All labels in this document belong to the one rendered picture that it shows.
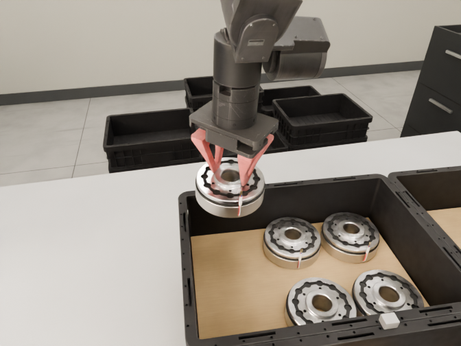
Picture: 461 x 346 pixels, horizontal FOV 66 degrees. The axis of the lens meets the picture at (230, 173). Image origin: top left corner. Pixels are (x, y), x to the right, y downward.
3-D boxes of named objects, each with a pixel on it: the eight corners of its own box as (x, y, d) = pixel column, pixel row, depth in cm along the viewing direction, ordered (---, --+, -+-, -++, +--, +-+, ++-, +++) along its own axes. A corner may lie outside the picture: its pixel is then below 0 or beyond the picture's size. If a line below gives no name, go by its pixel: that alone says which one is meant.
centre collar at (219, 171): (217, 191, 50) (217, 188, 50) (210, 169, 54) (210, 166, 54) (251, 187, 51) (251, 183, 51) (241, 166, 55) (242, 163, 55)
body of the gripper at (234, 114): (214, 109, 51) (215, 59, 47) (278, 132, 48) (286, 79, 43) (187, 129, 47) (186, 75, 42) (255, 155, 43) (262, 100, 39)
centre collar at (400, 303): (382, 313, 52) (383, 310, 52) (365, 285, 56) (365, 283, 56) (412, 306, 53) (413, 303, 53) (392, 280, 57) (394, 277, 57)
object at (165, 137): (121, 230, 168) (102, 147, 142) (123, 191, 192) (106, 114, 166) (206, 217, 175) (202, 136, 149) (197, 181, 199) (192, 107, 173)
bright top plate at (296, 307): (298, 343, 49) (298, 340, 49) (280, 283, 57) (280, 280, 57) (367, 333, 50) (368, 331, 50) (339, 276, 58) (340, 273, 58)
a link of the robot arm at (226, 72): (209, 20, 41) (220, 37, 36) (267, 18, 42) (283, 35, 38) (208, 77, 45) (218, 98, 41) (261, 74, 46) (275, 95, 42)
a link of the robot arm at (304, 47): (227, -47, 34) (245, 19, 31) (335, -45, 37) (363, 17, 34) (213, 44, 45) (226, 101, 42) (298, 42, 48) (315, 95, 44)
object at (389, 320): (383, 329, 43) (386, 324, 42) (378, 319, 44) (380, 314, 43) (397, 327, 43) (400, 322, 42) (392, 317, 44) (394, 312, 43)
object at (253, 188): (203, 209, 48) (203, 206, 48) (191, 163, 56) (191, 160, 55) (273, 198, 50) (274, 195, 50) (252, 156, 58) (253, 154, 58)
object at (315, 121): (283, 204, 182) (292, 126, 156) (266, 172, 206) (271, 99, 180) (355, 194, 190) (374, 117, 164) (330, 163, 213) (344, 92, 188)
